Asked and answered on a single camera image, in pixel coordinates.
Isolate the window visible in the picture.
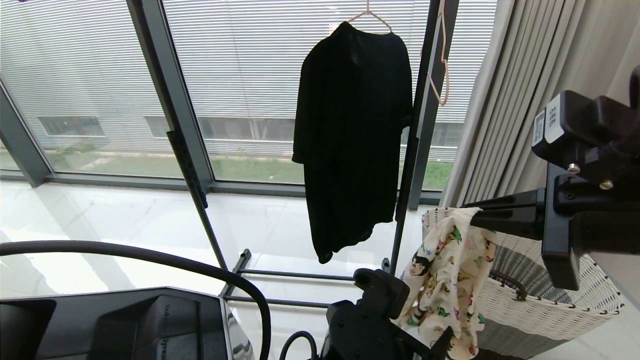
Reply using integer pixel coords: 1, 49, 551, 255
0, 0, 498, 198

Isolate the beige curtain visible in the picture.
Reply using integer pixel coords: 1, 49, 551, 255
441, 0, 640, 213

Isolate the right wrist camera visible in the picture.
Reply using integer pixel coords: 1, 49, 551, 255
531, 90, 640, 189

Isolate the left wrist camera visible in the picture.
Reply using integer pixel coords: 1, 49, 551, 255
352, 268, 411, 322

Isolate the black clothes rack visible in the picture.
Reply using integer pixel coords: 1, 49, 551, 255
166, 0, 453, 309

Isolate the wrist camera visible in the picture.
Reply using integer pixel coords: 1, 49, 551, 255
352, 268, 411, 322
531, 90, 640, 189

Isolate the cream printed garment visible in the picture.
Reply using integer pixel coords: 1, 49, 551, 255
395, 207, 498, 360

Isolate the white laundry basket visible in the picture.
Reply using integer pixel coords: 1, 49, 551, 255
421, 206, 626, 360

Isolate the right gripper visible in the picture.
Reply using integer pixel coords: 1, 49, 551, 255
462, 162, 640, 292

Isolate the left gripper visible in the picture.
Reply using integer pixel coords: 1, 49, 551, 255
395, 326, 455, 360

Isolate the pink clothes hanger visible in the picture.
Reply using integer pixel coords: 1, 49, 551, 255
426, 0, 451, 107
346, 0, 394, 34

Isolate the black garment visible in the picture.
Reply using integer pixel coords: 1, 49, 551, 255
291, 21, 415, 265

